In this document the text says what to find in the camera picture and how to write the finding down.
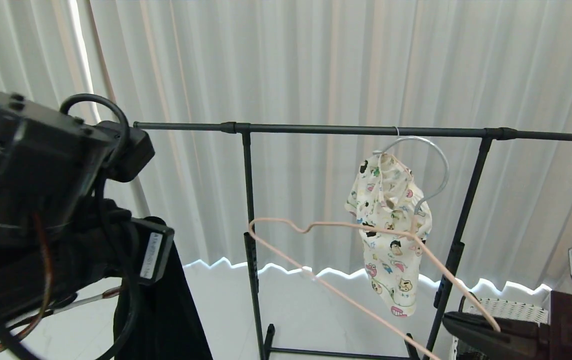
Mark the white curtain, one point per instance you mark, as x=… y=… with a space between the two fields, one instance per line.
x=316 y=60

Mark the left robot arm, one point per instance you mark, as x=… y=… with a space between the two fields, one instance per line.
x=16 y=165

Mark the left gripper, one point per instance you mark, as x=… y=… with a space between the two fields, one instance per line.
x=116 y=255

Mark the pink clothes hanger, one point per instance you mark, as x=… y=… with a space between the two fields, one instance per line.
x=397 y=132
x=276 y=222

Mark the white laundry basket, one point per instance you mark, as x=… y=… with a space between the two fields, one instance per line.
x=511 y=307

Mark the black clothes rack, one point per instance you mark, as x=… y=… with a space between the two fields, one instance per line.
x=316 y=130

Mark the cream printed garment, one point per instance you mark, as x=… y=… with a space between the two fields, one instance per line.
x=391 y=250

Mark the black garment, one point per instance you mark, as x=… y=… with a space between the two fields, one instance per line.
x=166 y=320

